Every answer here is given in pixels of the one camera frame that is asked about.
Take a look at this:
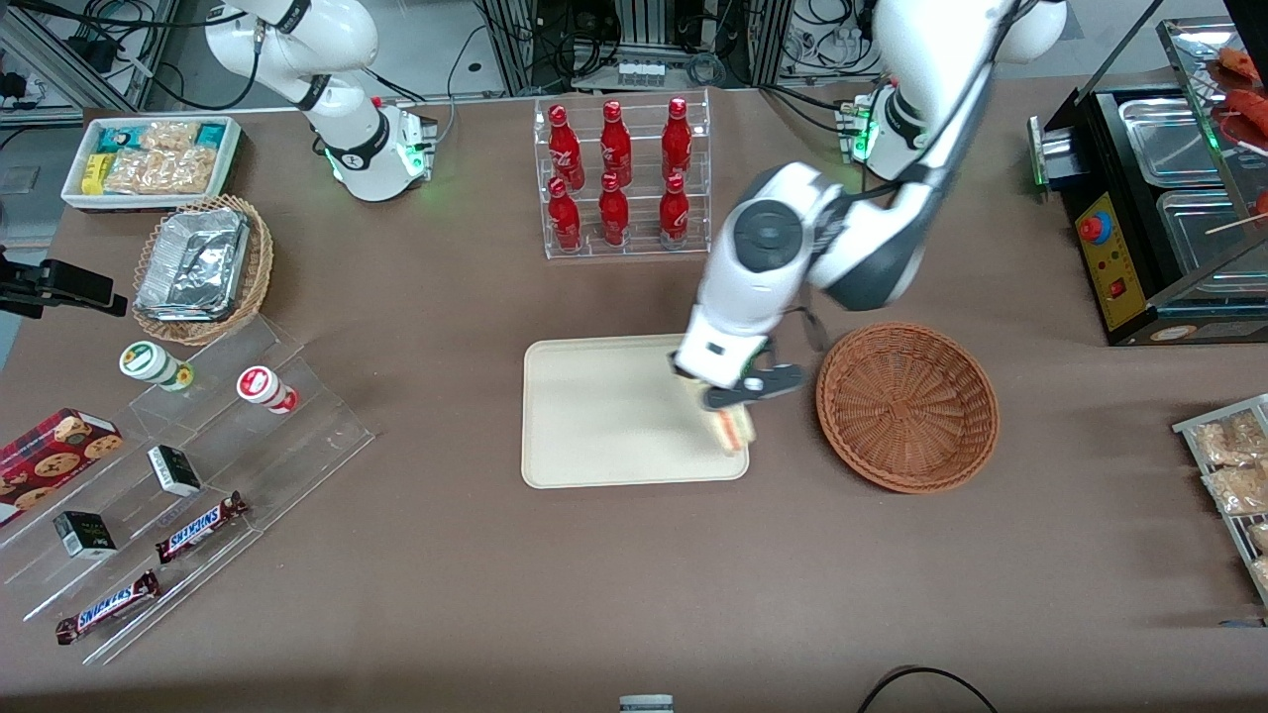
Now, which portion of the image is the silver foil container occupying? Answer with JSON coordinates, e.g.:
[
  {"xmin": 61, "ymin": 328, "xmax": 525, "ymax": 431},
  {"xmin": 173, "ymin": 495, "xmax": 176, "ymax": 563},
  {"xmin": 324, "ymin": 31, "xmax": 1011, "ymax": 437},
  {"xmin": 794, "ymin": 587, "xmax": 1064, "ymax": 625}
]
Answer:
[{"xmin": 136, "ymin": 208, "xmax": 249, "ymax": 323}]

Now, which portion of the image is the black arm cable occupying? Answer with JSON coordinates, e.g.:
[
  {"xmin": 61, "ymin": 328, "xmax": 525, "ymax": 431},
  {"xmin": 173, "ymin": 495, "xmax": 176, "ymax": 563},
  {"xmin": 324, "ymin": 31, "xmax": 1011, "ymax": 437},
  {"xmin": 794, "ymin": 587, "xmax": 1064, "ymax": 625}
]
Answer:
[{"xmin": 842, "ymin": 0, "xmax": 1026, "ymax": 204}]

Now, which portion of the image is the black clamp mount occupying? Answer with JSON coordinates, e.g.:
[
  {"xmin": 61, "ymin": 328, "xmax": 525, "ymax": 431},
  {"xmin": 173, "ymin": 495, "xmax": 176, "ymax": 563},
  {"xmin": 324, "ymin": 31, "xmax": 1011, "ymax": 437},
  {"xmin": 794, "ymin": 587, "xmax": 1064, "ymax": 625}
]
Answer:
[{"xmin": 0, "ymin": 253, "xmax": 128, "ymax": 318}]

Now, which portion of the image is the snickers chocolate bar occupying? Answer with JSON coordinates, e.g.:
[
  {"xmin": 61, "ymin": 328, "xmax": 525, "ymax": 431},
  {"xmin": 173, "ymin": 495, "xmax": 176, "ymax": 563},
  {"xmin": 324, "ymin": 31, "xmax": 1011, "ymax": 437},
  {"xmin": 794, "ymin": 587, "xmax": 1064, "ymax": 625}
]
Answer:
[
  {"xmin": 55, "ymin": 570, "xmax": 161, "ymax": 645},
  {"xmin": 156, "ymin": 492, "xmax": 249, "ymax": 563}
]

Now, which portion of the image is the red lid snack cup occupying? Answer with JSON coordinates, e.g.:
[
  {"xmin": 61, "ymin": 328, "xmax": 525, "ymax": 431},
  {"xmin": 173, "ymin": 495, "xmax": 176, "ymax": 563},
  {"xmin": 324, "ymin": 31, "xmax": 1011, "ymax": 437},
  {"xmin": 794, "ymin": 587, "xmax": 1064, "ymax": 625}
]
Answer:
[{"xmin": 236, "ymin": 366, "xmax": 298, "ymax": 415}]

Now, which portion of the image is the steel food pan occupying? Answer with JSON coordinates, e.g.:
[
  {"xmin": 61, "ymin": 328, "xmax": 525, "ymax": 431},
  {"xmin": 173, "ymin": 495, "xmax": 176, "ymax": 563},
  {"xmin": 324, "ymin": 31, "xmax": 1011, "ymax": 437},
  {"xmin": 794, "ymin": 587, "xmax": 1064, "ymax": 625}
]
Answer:
[
  {"xmin": 1157, "ymin": 188, "xmax": 1268, "ymax": 298},
  {"xmin": 1119, "ymin": 97, "xmax": 1226, "ymax": 187}
]

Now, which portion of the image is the black floor cable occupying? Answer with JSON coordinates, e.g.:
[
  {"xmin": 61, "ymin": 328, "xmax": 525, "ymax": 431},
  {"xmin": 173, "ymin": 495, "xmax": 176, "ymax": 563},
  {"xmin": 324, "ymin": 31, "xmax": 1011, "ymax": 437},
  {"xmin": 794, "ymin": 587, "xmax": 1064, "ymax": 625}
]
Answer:
[{"xmin": 857, "ymin": 666, "xmax": 997, "ymax": 713}]

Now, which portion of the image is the triangle sandwich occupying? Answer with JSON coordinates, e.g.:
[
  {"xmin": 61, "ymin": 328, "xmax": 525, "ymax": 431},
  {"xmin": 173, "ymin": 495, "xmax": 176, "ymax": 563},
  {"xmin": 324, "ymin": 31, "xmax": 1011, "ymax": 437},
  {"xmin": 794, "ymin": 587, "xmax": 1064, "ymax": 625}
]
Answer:
[{"xmin": 709, "ymin": 406, "xmax": 758, "ymax": 457}]

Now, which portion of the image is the aluminium frame rack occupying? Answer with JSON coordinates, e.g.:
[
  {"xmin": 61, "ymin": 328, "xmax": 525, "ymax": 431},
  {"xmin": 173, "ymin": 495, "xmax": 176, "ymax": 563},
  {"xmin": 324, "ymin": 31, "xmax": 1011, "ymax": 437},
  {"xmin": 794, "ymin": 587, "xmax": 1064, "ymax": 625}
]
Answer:
[{"xmin": 475, "ymin": 0, "xmax": 793, "ymax": 95}]

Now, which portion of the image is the cream plastic tray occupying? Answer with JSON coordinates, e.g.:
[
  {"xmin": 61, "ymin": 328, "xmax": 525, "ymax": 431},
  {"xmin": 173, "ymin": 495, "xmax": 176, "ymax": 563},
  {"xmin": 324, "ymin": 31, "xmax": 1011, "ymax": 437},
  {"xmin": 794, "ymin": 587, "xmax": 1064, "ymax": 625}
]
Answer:
[{"xmin": 522, "ymin": 335, "xmax": 751, "ymax": 490}]

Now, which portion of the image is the white plastic snack bin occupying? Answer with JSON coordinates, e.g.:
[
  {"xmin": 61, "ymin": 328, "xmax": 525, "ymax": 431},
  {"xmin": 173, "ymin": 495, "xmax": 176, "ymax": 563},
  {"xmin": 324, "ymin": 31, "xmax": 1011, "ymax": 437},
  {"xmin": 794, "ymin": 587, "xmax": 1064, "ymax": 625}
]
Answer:
[{"xmin": 61, "ymin": 116, "xmax": 242, "ymax": 214}]

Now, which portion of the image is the red cookie box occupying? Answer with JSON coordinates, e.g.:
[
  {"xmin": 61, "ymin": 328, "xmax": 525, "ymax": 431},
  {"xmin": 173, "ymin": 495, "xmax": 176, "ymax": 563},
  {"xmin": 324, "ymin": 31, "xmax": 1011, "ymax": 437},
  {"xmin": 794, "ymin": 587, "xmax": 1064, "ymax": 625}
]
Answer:
[{"xmin": 0, "ymin": 408, "xmax": 125, "ymax": 526}]

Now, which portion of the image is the small black carton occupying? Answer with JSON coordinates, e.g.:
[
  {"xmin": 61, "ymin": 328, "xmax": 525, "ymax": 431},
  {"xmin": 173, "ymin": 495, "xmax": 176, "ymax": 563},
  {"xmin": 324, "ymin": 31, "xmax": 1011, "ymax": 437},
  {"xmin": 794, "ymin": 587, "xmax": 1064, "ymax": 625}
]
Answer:
[
  {"xmin": 148, "ymin": 446, "xmax": 202, "ymax": 496},
  {"xmin": 53, "ymin": 511, "xmax": 117, "ymax": 560}
]

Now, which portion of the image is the clear acrylic stepped display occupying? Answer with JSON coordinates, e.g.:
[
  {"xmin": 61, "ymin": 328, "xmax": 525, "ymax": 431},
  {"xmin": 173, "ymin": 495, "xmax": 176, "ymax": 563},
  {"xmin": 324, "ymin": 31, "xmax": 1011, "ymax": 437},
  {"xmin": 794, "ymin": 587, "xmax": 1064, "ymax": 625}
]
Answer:
[{"xmin": 0, "ymin": 317, "xmax": 375, "ymax": 664}]

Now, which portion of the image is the black food warmer yellow panel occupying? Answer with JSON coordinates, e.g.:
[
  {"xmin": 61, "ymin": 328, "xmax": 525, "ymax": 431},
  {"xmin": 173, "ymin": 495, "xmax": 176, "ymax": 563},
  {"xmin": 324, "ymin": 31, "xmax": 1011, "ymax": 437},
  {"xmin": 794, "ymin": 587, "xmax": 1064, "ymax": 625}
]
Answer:
[{"xmin": 1028, "ymin": 15, "xmax": 1268, "ymax": 348}]

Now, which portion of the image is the red cola bottle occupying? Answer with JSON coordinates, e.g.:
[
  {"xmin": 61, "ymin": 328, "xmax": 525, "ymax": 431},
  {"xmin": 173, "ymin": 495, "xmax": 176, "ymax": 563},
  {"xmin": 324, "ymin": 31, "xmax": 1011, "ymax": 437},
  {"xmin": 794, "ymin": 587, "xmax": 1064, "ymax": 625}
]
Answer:
[
  {"xmin": 598, "ymin": 173, "xmax": 630, "ymax": 247},
  {"xmin": 601, "ymin": 101, "xmax": 633, "ymax": 187},
  {"xmin": 550, "ymin": 104, "xmax": 585, "ymax": 189},
  {"xmin": 662, "ymin": 97, "xmax": 692, "ymax": 179},
  {"xmin": 548, "ymin": 178, "xmax": 583, "ymax": 252},
  {"xmin": 659, "ymin": 173, "xmax": 690, "ymax": 244}
]

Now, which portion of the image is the green lid snack cup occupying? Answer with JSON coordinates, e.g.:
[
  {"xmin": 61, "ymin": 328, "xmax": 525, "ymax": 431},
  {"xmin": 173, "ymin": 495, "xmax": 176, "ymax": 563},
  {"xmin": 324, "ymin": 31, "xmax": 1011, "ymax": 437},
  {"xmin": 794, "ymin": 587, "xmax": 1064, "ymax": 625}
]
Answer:
[{"xmin": 120, "ymin": 342, "xmax": 194, "ymax": 392}]

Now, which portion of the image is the light oval wicker basket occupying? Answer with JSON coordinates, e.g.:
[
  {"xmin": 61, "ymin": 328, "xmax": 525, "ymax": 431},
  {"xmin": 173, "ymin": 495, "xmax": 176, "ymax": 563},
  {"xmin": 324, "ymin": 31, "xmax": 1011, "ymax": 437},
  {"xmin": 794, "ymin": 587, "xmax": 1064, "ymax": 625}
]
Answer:
[{"xmin": 132, "ymin": 195, "xmax": 273, "ymax": 346}]

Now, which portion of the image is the grey wire snack rack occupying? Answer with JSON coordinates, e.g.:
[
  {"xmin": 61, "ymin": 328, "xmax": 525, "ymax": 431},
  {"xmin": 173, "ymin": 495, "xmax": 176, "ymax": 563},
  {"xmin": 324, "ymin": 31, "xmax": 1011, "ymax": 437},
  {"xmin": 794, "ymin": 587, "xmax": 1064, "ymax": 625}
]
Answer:
[{"xmin": 1173, "ymin": 394, "xmax": 1268, "ymax": 607}]

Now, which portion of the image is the clear acrylic bottle rack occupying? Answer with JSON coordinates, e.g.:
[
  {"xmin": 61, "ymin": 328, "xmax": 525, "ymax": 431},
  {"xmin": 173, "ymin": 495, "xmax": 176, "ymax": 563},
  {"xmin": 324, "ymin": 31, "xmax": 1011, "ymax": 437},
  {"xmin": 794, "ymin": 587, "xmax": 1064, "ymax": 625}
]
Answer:
[{"xmin": 535, "ymin": 89, "xmax": 712, "ymax": 260}]

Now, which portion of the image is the round brown wicker basket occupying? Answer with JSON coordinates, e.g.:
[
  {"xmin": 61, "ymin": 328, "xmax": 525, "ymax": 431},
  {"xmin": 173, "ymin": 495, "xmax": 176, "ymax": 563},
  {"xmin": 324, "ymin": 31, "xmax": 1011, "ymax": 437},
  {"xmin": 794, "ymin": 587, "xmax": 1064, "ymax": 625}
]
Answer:
[{"xmin": 816, "ymin": 322, "xmax": 1000, "ymax": 494}]

